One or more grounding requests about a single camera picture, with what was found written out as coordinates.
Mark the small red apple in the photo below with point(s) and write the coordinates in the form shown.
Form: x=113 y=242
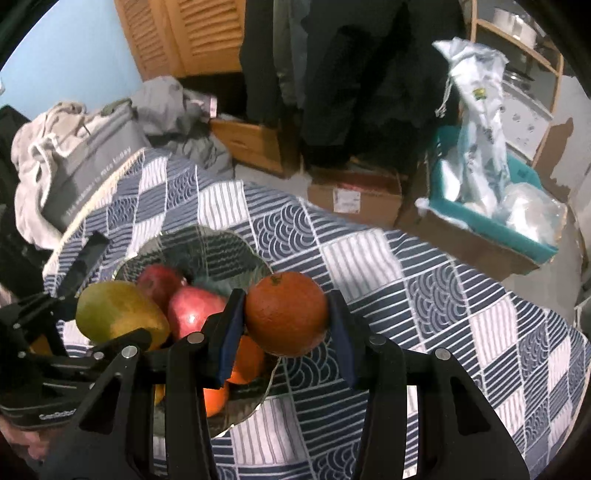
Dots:
x=159 y=284

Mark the grey coat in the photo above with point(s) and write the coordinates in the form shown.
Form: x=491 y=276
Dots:
x=291 y=55

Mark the small tangerine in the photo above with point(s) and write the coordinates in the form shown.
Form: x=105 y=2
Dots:
x=286 y=314
x=41 y=345

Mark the white patterned box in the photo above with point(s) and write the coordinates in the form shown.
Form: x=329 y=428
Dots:
x=526 y=120

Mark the beige clothing pile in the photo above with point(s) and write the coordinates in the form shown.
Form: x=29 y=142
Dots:
x=32 y=138

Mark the person's left hand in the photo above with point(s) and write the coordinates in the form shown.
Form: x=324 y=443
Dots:
x=23 y=443

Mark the wooden shelf rack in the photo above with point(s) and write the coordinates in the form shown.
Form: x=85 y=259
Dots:
x=517 y=44

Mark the black hooded coat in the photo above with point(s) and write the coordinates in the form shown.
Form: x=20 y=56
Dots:
x=369 y=92

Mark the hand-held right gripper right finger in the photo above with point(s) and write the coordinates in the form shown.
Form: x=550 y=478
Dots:
x=344 y=346

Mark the orange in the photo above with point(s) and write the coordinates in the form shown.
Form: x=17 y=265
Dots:
x=216 y=400
x=249 y=360

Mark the clear glass plate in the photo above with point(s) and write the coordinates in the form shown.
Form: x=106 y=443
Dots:
x=217 y=258

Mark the grey tote bag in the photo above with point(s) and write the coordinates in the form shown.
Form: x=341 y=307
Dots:
x=92 y=166

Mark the wooden louvred wardrobe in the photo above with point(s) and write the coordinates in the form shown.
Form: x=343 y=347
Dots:
x=198 y=37

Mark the white patterned bag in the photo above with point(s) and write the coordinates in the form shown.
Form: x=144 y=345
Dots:
x=480 y=129

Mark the white cooking pot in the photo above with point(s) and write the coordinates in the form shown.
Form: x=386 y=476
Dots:
x=515 y=25

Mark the large cardboard box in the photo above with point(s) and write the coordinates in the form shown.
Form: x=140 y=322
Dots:
x=461 y=240

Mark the wooden drawer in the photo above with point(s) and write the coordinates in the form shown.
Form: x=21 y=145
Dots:
x=249 y=141

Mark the teal plastic basket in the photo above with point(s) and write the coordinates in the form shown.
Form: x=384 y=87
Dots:
x=531 y=247

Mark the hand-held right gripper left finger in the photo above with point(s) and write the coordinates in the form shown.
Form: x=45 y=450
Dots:
x=231 y=341

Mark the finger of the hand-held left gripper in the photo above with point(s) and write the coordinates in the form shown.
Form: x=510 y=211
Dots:
x=85 y=263
x=111 y=345

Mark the black jacket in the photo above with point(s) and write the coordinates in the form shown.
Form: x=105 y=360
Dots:
x=258 y=69

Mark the large red apple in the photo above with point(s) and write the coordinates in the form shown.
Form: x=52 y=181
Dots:
x=191 y=314

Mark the clear plastic bag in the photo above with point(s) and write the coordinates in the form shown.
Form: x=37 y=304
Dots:
x=531 y=207

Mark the blue white patterned tablecloth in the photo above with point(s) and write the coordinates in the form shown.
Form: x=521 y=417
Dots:
x=369 y=258

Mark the small labelled cardboard box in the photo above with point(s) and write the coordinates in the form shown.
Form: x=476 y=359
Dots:
x=369 y=203

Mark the grey clothing pile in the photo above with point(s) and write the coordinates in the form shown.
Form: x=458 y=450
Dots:
x=161 y=101

